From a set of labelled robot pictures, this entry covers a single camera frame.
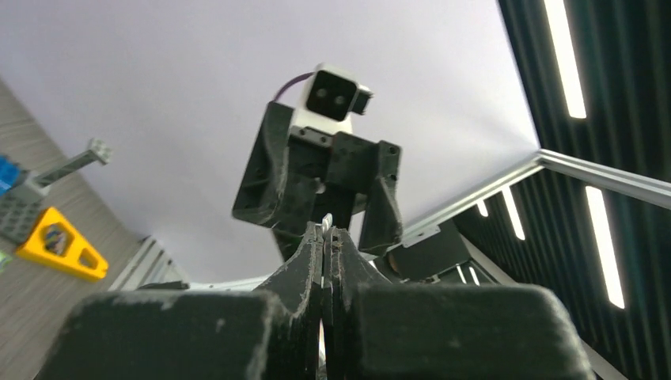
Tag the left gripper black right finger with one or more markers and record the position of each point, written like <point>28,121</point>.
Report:
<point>375,329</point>

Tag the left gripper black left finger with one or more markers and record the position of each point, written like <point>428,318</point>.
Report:
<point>271,332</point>

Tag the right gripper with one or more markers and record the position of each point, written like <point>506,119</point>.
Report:
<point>289,168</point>

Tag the small white battery door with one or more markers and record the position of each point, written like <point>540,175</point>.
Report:
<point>326,223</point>

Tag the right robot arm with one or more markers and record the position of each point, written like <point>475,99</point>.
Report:
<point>416,263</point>

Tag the small grey lego piece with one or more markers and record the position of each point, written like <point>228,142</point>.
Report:
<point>33,187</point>

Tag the yellow triangular tool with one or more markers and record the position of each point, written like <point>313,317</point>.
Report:
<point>56,243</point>

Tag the green toy with eyes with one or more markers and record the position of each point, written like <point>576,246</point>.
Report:
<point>5,260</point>

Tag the grey lego baseplate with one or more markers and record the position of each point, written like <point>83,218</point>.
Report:
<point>18,218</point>

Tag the blue lego brick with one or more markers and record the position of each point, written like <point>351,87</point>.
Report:
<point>9,173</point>

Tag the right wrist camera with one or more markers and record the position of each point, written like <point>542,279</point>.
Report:
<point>329,98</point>

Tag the aluminium frame rail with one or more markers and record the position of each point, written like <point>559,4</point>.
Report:
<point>541,200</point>

